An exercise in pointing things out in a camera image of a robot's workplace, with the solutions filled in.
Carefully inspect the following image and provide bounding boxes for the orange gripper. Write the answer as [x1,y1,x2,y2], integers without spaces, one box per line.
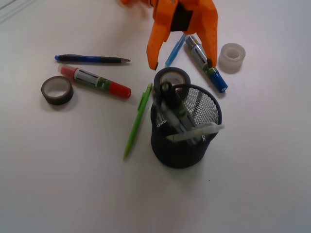
[121,0,219,71]

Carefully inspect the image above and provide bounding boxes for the clear tape roll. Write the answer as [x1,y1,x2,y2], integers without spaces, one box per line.
[218,43,246,73]

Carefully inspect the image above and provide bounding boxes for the brown tape roll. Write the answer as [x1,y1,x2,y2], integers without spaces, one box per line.
[41,76,74,105]

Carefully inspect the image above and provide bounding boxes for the blue cap marker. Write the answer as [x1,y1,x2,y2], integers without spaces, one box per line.
[185,35,228,93]

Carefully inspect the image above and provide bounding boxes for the white speckled pen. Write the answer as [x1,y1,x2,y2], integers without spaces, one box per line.
[166,122,225,142]

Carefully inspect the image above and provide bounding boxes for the light blue pen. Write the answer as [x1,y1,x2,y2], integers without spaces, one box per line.
[165,34,186,67]

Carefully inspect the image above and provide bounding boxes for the black cap marker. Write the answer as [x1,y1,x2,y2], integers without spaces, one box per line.
[159,82,201,145]

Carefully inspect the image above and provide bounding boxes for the dark blue mechanical pencil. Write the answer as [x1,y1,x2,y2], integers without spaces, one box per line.
[54,54,131,64]

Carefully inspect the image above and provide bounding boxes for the black tape roll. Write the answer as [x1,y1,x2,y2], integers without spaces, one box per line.
[154,67,191,93]

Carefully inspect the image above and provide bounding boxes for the black mesh pen holder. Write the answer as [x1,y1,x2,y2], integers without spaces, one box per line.
[151,84,222,168]

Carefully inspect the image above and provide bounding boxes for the green mechanical pencil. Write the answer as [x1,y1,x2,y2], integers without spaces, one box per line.
[123,83,153,161]

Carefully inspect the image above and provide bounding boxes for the red cap marker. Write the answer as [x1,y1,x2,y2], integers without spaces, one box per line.
[58,65,131,99]

